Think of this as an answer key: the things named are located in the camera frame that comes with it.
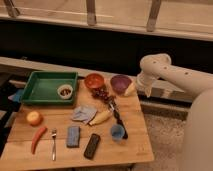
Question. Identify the bunch of dark grapes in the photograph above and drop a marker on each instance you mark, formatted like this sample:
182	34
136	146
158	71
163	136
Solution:
103	95

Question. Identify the blue cloth at left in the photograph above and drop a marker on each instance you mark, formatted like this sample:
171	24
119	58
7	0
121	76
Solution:
16	97

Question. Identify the red chili pepper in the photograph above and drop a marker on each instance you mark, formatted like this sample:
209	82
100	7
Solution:
39	133

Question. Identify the light blue towel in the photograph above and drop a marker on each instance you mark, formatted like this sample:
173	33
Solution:
84	114

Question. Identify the red bowl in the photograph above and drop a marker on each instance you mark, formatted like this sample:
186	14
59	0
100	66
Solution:
94	81

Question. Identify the silver fork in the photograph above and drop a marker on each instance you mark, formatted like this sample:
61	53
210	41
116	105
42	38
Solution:
54	134

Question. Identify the purple bowl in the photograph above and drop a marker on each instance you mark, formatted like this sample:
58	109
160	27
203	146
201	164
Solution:
120	84

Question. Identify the yellow banana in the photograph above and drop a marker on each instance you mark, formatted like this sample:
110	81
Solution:
101	117

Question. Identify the black remote control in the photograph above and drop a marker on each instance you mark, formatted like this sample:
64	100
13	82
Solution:
92	146

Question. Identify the green plastic tray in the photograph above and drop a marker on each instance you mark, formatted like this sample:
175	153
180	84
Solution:
42	86

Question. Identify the black handled utensil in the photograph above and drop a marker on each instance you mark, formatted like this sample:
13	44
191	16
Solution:
118	119

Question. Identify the red yellow apple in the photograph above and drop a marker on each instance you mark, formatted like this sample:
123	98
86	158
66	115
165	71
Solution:
34	118

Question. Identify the blue sponge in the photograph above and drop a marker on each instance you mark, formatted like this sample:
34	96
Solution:
73	137

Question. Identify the blue plastic cup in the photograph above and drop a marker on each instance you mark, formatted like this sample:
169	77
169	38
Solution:
117	132

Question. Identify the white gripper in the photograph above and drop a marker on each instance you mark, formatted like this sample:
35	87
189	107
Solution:
144	82

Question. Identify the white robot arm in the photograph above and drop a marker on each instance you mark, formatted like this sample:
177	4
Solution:
196	151

